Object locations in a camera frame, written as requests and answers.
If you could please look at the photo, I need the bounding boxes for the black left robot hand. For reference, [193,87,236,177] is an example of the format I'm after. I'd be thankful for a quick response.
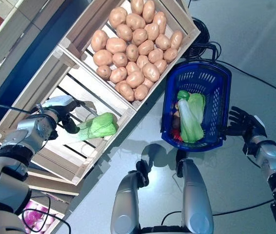
[55,99,86,135]

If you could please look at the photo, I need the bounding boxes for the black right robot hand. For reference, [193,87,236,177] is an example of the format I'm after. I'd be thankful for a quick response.
[225,106,267,147]

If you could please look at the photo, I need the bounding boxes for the green white napa cabbage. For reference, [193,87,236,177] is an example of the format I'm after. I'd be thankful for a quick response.
[177,98,205,144]
[76,112,119,142]

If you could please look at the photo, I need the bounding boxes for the blue plastic shopping basket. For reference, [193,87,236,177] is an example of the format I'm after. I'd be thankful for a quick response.
[160,41,233,153]

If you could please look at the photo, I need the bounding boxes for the wooden cabbage crate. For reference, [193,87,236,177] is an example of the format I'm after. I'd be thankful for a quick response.
[0,45,138,186]

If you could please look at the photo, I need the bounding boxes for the pale green lettuce head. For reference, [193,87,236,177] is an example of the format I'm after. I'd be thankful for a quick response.
[188,93,206,122]

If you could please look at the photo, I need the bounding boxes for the red bell pepper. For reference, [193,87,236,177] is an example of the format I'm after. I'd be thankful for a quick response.
[171,128,183,142]

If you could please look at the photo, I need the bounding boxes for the green bell pepper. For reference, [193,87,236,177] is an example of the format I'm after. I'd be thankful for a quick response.
[177,90,190,100]

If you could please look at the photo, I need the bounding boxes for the silver right robot leg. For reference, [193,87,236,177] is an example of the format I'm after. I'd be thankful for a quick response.
[176,151,215,234]

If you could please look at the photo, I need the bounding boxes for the wooden display stand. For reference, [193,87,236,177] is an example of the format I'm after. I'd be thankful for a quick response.
[0,0,99,137]

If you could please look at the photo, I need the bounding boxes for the wooden potato crate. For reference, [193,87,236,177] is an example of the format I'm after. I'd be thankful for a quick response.
[59,0,201,112]

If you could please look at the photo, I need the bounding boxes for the dark robot pelvis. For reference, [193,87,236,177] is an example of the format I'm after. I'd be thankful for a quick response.
[138,225,190,234]

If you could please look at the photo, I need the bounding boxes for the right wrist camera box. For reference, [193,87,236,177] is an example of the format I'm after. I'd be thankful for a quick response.
[253,115,267,131]

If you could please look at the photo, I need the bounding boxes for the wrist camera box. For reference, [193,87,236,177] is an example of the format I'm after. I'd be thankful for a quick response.
[40,95,75,109]
[253,115,267,131]

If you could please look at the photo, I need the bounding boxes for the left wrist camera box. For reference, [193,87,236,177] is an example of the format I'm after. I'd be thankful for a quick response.
[40,95,75,109]

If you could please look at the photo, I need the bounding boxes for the long black floor cable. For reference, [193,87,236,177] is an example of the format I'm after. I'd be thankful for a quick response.
[216,60,276,100]

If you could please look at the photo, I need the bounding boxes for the coiled black cable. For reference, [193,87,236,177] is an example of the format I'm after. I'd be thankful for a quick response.
[185,17,212,59]

